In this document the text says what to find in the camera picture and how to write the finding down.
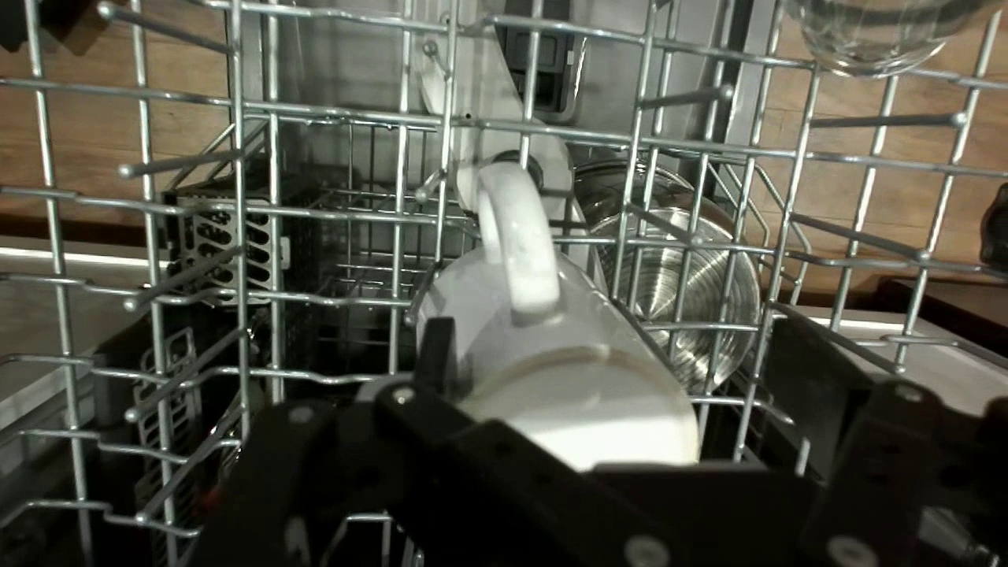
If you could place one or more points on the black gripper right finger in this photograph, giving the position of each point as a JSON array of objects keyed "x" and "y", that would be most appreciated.
[{"x": 916, "y": 473}]

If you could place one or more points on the open dishwasher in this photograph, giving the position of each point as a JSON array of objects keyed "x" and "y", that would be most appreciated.
[{"x": 946, "y": 356}]

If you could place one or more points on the ridged steel bowl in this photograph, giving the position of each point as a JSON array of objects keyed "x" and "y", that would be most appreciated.
[{"x": 703, "y": 303}]

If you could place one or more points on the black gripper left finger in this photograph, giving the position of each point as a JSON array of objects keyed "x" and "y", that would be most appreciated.
[{"x": 492, "y": 473}]

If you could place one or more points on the clear drinking glass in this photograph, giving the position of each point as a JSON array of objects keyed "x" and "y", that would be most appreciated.
[{"x": 871, "y": 33}]

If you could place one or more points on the grey cutlery basket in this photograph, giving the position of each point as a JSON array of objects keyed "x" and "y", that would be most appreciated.
[{"x": 207, "y": 240}]

